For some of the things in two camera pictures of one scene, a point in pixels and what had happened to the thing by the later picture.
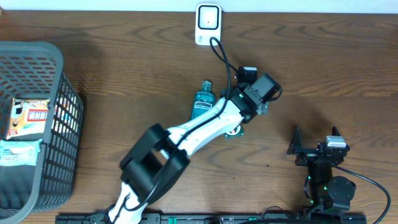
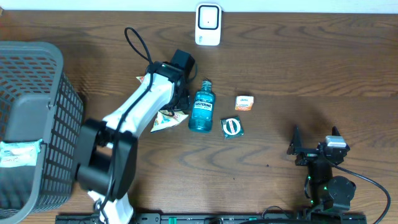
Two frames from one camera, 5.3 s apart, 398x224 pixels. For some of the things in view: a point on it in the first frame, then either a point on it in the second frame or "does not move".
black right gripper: x=308 y=155 does not move
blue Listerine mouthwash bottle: x=204 y=101 does not move
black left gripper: x=264 y=109 → x=185 y=100
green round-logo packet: x=237 y=132 does not move
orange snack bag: x=27 y=118 → x=164 y=119
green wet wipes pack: x=22 y=152 does not move
